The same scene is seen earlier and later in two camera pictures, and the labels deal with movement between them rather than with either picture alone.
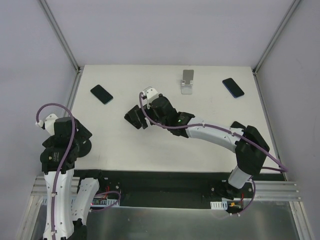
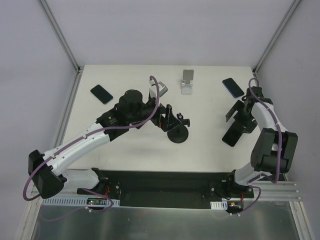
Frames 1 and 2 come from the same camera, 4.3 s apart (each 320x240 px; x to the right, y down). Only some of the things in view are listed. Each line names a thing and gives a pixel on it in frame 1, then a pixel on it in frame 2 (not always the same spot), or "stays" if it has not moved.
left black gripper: [83, 135] -> [163, 117]
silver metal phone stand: [187, 82] stays
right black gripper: [143, 116] -> [241, 117]
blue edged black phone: [233, 88] stays
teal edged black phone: [101, 94] stays
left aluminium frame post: [49, 15] stays
